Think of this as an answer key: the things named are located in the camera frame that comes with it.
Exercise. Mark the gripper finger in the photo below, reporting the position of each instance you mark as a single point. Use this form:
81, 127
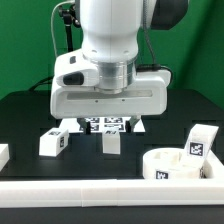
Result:
88, 127
130, 124

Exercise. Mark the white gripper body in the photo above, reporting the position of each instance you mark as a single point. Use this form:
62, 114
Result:
147, 95

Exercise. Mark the white round stool seat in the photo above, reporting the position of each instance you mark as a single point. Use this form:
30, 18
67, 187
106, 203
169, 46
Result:
172, 163

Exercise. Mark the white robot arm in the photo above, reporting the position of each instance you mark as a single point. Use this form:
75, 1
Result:
101, 78

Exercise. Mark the white marker sheet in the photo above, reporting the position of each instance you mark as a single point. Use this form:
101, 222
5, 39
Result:
98, 124

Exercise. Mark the white front fence bar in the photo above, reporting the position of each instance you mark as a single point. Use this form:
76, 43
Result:
92, 193

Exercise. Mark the white left fence bar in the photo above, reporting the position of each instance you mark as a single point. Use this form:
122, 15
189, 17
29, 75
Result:
4, 155

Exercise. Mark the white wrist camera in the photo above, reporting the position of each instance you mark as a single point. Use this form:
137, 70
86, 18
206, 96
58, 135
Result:
72, 69

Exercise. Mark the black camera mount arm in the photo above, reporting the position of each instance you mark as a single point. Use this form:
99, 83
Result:
69, 19

